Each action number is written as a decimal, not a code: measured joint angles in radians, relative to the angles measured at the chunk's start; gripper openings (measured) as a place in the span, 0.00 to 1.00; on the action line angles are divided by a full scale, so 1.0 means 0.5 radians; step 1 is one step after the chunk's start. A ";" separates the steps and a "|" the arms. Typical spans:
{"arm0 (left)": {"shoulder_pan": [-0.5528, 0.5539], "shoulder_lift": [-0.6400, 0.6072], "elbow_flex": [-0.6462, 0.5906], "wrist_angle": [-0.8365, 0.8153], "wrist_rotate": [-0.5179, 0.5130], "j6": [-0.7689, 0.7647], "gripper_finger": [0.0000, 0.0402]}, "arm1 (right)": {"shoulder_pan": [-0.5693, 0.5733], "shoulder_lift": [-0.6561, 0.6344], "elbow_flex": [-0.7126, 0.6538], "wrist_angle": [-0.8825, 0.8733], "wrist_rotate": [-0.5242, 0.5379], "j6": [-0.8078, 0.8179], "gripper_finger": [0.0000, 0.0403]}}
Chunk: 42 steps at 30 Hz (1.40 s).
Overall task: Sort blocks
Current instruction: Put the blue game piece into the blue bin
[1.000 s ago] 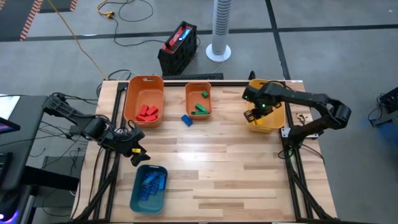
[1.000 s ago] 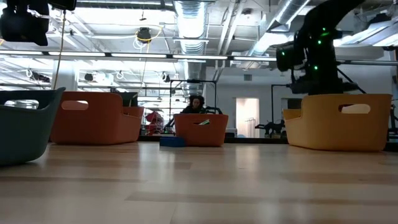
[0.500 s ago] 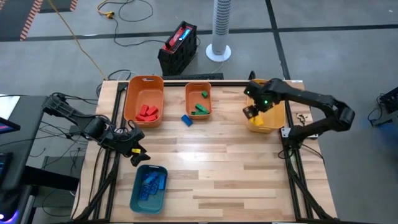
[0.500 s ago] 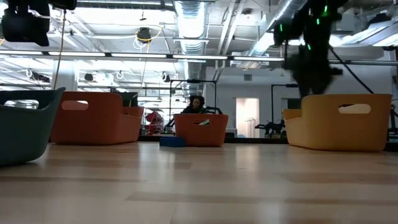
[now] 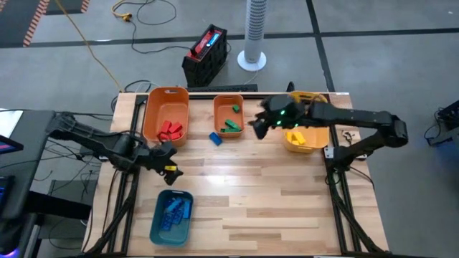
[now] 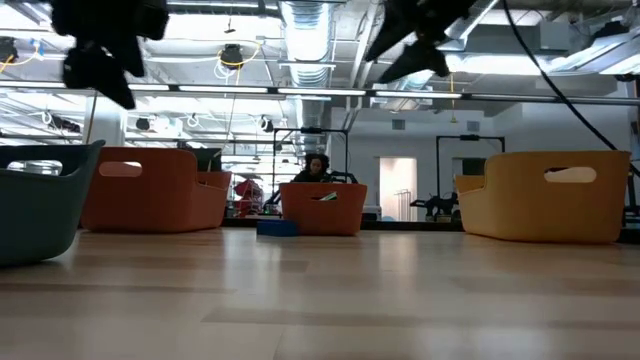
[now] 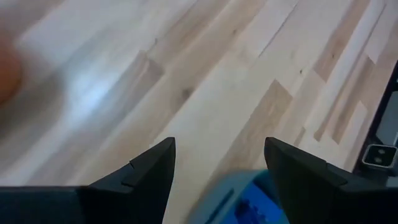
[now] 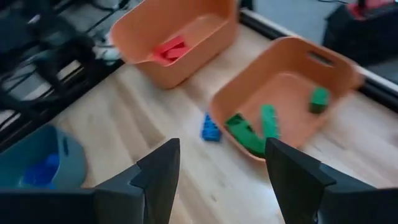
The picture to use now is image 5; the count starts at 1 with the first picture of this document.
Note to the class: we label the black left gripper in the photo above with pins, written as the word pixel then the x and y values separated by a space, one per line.
pixel 152 159

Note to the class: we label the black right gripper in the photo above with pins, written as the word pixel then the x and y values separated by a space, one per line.
pixel 285 111

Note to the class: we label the yellow toy block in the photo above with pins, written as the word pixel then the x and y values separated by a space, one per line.
pixel 289 137
pixel 299 138

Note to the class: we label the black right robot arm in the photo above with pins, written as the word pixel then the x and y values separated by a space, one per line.
pixel 358 118

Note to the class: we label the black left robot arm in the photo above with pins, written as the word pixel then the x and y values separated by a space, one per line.
pixel 100 143

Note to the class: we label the small orange plastic bin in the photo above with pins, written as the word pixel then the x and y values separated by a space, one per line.
pixel 226 114

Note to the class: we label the black clamp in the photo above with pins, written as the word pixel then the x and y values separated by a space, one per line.
pixel 290 86

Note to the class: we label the black keyboard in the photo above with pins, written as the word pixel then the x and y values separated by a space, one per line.
pixel 222 87

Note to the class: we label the yellow plastic bin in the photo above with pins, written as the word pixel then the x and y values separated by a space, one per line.
pixel 312 143

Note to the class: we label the large orange plastic bin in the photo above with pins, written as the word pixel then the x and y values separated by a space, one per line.
pixel 166 107

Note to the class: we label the teal plastic bin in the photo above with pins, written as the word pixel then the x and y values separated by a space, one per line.
pixel 172 236

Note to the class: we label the black plastic crate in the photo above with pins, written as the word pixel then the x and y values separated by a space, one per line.
pixel 208 68

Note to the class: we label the white tower fan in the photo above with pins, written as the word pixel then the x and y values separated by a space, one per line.
pixel 255 32

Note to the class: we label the red black battery box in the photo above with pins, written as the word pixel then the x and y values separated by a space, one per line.
pixel 204 43

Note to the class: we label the black desk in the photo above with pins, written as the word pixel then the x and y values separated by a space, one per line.
pixel 25 161

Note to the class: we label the monitor screen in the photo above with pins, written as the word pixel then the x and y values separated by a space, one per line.
pixel 7 145

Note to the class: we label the black equipment stand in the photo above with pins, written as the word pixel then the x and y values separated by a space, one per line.
pixel 446 122

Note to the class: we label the black mat striped edge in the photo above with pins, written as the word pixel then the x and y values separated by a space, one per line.
pixel 18 18

